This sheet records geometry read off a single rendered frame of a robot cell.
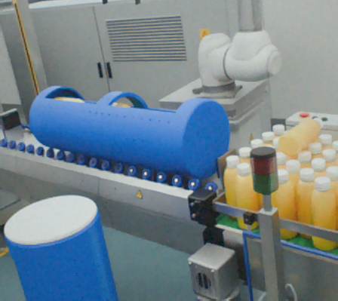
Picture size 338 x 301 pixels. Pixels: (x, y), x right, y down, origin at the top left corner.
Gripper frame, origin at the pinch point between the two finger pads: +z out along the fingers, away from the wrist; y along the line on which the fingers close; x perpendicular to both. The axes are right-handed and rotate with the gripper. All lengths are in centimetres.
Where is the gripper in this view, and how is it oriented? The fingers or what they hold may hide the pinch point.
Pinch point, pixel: (121, 1)
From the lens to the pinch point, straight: 198.8
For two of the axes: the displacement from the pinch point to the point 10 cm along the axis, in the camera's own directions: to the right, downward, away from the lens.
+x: 3.7, -4.5, 8.1
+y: 9.2, 1.1, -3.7
